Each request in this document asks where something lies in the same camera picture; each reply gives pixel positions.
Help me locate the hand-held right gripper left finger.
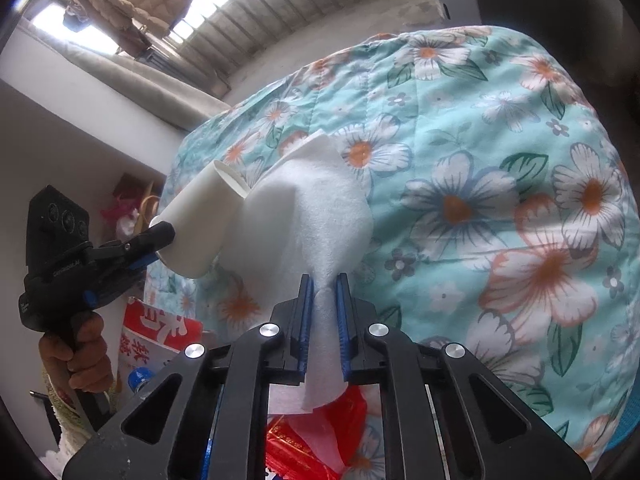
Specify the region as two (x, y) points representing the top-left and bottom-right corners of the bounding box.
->
(62, 274), (317, 480)

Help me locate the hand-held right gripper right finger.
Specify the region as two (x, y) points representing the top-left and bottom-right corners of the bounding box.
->
(336, 272), (593, 480)

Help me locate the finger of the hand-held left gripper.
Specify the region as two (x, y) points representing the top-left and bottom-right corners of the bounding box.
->
(95, 222), (177, 260)
(107, 250), (160, 281)

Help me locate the white paper cup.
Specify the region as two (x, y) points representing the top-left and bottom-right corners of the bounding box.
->
(149, 160), (251, 279)

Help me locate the red and white printed packet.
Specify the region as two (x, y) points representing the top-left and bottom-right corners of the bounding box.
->
(117, 296), (205, 376)

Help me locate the red and white plastic bag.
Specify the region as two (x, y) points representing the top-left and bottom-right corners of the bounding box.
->
(265, 385), (371, 480)

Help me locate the clear plastic bottle blue cap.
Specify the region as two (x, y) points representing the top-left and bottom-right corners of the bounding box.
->
(125, 365), (166, 396)

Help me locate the white paper tissue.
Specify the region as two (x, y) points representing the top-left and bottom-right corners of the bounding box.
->
(220, 129), (375, 415)

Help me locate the person's left hand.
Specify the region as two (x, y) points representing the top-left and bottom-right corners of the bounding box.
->
(39, 312), (110, 395)

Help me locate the grey curtain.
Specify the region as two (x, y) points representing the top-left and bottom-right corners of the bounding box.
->
(20, 15), (231, 131)

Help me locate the floral turquoise blanket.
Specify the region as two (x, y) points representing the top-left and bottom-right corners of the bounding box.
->
(142, 24), (640, 480)

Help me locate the beige puffer jacket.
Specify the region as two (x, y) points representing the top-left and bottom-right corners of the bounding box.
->
(62, 0), (201, 58)

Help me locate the window grille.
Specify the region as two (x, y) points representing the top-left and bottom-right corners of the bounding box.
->
(150, 0), (426, 98)

